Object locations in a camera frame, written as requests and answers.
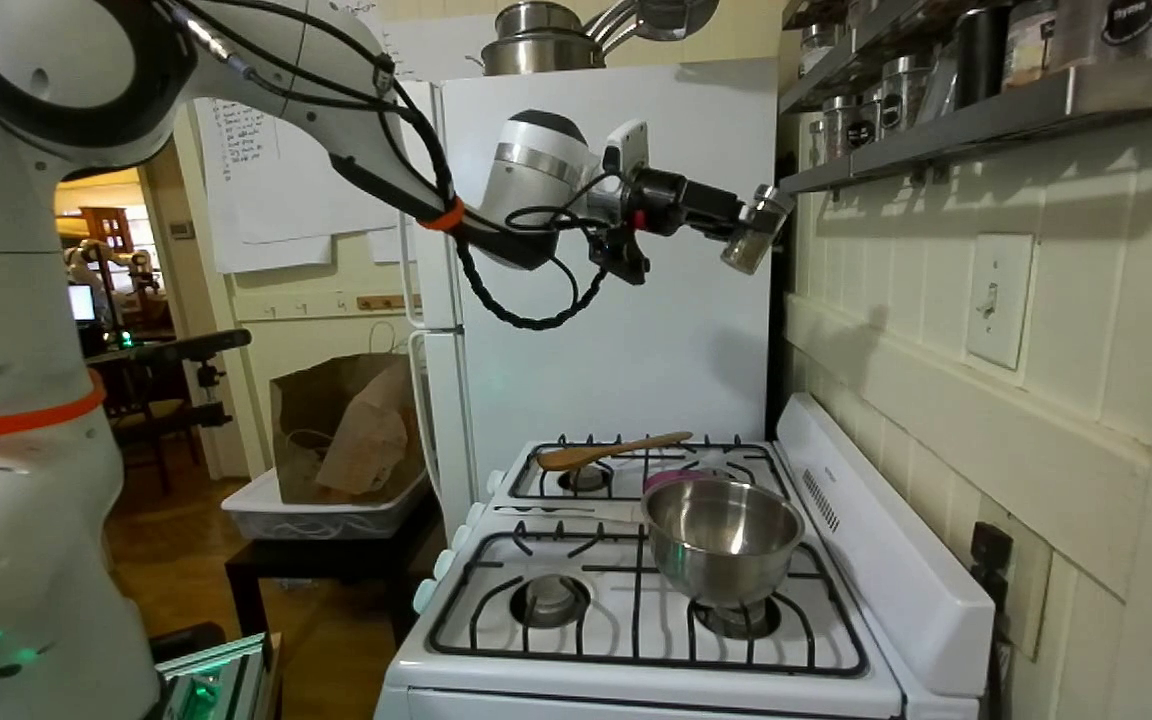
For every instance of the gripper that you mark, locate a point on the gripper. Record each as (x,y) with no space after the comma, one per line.
(671,200)

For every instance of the glass spice bottle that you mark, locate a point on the glass spice bottle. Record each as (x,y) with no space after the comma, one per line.
(751,245)

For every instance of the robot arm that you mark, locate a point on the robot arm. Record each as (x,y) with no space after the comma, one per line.
(26,420)

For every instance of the spice jar with black label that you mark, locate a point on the spice jar with black label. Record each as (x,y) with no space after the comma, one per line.
(1126,25)
(904,95)
(851,128)

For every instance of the glass spice jar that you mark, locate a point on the glass spice jar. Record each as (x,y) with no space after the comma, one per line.
(818,45)
(1026,45)

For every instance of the pink bowl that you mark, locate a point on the pink bowl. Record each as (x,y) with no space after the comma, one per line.
(666,479)

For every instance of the metal bowl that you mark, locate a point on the metal bowl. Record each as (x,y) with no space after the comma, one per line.
(721,540)

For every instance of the white refrigerator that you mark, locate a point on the white refrigerator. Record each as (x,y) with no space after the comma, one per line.
(636,350)

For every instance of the metal pan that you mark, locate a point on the metal pan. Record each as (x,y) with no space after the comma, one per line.
(671,15)

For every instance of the stack of metal pots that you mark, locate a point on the stack of metal pots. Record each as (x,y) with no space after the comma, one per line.
(536,45)

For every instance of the wooden spoon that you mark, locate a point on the wooden spoon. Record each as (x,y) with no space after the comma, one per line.
(576,456)

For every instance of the stove burner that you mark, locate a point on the stove burner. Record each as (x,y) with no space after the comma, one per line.
(584,478)
(548,598)
(736,620)

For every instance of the stove knob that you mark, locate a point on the stove knob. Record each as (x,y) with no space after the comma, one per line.
(495,482)
(475,514)
(444,564)
(424,596)

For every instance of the black cup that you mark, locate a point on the black cup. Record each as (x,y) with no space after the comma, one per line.
(981,55)

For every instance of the sheets of white paper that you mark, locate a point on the sheets of white paper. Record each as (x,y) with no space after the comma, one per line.
(276,190)

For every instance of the brown paper bag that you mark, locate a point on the brown paper bag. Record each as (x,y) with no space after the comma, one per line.
(346,430)

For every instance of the white gas stove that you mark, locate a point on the white gas stove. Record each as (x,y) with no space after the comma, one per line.
(896,580)

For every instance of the white plastic bin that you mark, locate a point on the white plastic bin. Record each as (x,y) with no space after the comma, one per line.
(316,520)

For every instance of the black plug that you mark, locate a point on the black plug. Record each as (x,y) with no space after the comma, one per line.
(991,560)

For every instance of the black side table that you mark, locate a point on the black side table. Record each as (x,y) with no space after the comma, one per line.
(336,560)

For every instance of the wooden chair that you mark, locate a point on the wooden chair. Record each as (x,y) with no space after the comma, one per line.
(146,415)

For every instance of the monitor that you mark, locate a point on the monitor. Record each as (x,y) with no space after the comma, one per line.
(82,302)

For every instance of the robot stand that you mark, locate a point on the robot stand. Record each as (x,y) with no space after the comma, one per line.
(221,680)

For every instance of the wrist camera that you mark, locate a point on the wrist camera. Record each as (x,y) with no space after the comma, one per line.
(624,255)

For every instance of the wooden hook rail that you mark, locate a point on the wooden hook rail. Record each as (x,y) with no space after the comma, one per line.
(386,301)

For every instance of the white light switch plate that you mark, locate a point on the white light switch plate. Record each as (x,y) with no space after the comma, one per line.
(999,300)

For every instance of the metal wall shelf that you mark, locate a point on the metal wall shelf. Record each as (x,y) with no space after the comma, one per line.
(1036,110)

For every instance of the wall thermostat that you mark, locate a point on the wall thermostat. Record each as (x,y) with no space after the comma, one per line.
(181,230)

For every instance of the camera on mount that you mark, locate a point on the camera on mount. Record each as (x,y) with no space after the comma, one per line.
(196,348)

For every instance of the wall socket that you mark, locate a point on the wall socket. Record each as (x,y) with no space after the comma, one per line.
(1028,590)

